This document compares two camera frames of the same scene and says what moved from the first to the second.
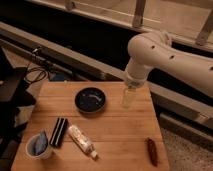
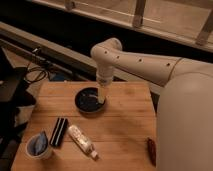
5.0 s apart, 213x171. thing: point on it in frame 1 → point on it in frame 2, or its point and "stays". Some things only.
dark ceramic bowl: x=90 y=99 stays
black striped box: x=59 y=131 stays
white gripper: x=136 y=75 → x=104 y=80
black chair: x=16 y=95 stays
